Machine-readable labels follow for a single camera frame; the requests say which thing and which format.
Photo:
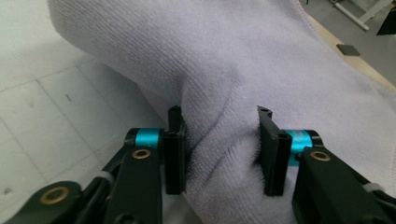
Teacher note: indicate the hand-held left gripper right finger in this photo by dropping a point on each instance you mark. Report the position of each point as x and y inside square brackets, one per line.
[275, 161]

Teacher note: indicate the white gridded mat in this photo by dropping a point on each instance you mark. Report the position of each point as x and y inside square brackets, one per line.
[46, 109]

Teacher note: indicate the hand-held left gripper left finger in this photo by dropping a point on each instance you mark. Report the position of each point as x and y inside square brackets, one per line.
[175, 161]

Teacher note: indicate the lilac printed towel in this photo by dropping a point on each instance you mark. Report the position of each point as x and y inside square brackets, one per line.
[249, 62]

